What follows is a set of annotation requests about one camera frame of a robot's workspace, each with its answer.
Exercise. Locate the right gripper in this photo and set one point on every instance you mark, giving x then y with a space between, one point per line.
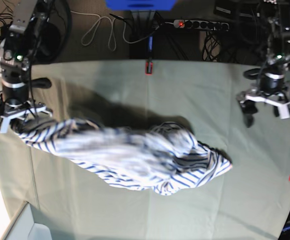
17 113

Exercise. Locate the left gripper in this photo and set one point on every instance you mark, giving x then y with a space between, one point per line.
253 95

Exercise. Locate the blue white striped t-shirt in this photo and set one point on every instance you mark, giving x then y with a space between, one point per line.
166 158

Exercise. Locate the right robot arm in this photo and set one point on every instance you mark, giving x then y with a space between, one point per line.
17 53

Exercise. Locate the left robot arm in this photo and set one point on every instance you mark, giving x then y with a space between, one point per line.
268 81

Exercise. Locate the green table cloth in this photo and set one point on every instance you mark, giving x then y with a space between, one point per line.
249 202

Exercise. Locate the white bin at corner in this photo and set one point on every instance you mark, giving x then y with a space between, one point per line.
23 226

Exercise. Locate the black power strip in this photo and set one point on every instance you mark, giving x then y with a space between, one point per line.
202 25

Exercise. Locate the red clamp at table top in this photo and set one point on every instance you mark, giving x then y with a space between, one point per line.
149 63

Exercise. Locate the blue box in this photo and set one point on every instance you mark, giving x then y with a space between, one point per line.
140 5

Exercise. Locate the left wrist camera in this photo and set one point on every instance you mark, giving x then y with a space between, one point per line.
284 110

